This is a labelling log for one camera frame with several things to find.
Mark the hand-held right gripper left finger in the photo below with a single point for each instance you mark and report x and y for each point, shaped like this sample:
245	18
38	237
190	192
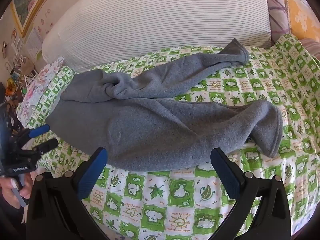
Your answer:
91	175

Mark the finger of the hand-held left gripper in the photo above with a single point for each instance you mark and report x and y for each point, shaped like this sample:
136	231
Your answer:
47	145
40	130

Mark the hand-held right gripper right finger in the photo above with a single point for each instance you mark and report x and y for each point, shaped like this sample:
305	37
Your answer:
225	175

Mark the grey fleece pants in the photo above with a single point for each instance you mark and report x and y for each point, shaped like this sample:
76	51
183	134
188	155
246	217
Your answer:
155	130

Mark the person's left hand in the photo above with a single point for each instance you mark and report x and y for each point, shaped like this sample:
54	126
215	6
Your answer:
8	192

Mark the pile of colourful clutter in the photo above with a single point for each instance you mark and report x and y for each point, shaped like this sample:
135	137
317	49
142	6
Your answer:
15	80

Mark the green printed blanket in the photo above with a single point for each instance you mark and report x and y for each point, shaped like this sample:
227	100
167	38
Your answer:
250	90

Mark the gold framed picture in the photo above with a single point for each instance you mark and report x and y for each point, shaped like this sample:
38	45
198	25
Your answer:
25	2

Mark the pink striped cloth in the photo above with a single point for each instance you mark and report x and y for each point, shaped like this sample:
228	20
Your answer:
311	47

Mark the white striped pillow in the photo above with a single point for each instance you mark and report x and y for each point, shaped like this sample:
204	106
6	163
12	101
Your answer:
155	20

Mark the purple plaid cushion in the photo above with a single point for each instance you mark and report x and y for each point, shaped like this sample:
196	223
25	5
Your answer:
276	15

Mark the yellow patterned cloth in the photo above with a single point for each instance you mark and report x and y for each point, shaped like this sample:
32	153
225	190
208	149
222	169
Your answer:
302	17

